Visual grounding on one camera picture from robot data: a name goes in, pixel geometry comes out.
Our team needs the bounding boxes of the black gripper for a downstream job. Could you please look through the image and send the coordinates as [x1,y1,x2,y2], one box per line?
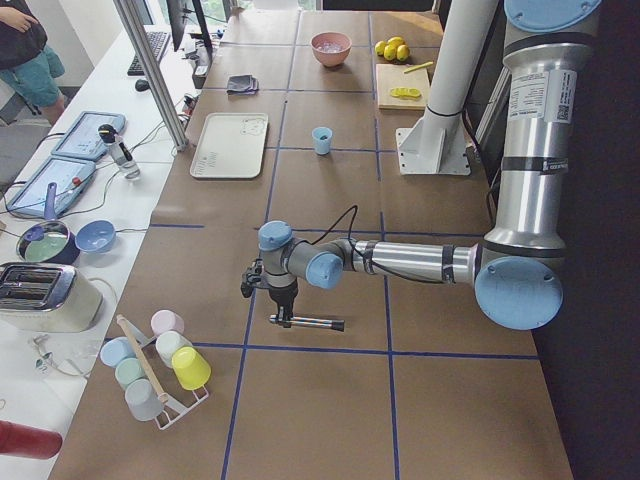
[240,258,298,328]

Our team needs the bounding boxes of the steel muddler black tip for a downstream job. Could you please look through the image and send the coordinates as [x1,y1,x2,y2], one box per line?
[269,315,345,332]

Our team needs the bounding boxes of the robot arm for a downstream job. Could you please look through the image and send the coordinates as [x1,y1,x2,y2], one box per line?
[241,1,601,330]

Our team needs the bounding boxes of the yellow cup on rack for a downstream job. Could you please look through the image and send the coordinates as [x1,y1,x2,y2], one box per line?
[171,346,212,391]

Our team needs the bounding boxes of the white cup on rack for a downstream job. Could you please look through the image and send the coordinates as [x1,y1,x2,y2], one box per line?
[155,330,192,369]

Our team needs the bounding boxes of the pink cup on rack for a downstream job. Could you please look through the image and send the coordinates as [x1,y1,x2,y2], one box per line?
[150,309,185,337]

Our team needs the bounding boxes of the white cup rack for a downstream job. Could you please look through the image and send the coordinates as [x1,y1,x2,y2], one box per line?
[116,314,210,430]

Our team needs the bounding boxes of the green cup on rack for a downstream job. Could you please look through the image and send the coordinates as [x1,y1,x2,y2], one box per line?
[115,358,146,391]

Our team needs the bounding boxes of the grey cup on rack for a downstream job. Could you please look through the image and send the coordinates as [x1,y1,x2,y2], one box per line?
[124,378,164,421]

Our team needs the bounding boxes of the blue cup on rack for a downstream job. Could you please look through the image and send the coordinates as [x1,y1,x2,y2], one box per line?
[99,336,135,368]

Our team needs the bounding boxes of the light blue plastic cup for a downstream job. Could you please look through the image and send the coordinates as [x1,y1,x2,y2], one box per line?
[311,126,333,155]

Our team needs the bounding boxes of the pink bowl of ice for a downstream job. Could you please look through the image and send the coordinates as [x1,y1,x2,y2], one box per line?
[311,32,352,67]

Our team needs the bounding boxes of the cream bear tray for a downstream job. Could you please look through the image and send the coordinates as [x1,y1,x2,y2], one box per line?
[190,112,269,179]

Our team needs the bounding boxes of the blue bowl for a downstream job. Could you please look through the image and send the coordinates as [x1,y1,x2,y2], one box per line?
[75,220,116,253]

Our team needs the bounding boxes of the clear water bottle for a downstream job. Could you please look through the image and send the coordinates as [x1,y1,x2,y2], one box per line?
[98,124,140,180]

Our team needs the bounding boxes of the grey folded cloth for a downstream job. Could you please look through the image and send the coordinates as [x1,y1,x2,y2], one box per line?
[226,74,259,95]

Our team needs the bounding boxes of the blue saucepan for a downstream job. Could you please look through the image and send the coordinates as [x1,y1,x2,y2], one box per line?
[16,182,80,265]

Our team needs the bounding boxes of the wooden cutting board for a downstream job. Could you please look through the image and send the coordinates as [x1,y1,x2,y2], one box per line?
[376,64,430,110]

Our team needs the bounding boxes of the lemon slices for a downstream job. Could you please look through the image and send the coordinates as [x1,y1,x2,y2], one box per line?
[389,87,422,99]

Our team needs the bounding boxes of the blue teach pendant near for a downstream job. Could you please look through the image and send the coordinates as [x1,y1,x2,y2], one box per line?
[5,156,97,218]

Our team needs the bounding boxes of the blue teach pendant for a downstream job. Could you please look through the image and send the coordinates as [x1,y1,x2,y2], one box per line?
[51,111,126,161]
[5,156,97,218]

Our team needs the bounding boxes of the blue teach pendant far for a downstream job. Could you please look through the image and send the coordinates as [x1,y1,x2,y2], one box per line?
[51,111,126,161]

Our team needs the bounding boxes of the black computer mouse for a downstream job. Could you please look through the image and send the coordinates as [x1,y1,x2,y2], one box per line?
[134,79,150,92]

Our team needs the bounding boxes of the yellow lemon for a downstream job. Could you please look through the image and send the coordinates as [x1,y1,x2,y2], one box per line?
[374,41,387,56]
[396,44,410,62]
[387,36,405,47]
[383,45,397,61]

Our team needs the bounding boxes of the yellow plastic knife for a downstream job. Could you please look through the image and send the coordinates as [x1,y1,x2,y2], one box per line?
[403,61,434,74]

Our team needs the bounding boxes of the red bottle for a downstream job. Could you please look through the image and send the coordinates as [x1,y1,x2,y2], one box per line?
[1,421,63,460]

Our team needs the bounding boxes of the black keyboard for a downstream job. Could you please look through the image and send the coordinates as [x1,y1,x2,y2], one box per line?
[126,31,172,77]

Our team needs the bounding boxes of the black monitor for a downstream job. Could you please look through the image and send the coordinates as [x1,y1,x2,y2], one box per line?
[166,0,213,66]

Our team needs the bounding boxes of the person in dark shirt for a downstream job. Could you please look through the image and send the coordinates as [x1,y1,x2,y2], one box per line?
[1,1,66,125]

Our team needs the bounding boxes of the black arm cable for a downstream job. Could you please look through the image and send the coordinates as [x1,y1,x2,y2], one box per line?
[312,203,451,286]

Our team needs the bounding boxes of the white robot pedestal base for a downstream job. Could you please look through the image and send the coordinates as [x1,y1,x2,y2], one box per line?
[396,0,498,175]

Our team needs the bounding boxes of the aluminium frame post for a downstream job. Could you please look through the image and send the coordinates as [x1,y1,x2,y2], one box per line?
[114,0,188,152]

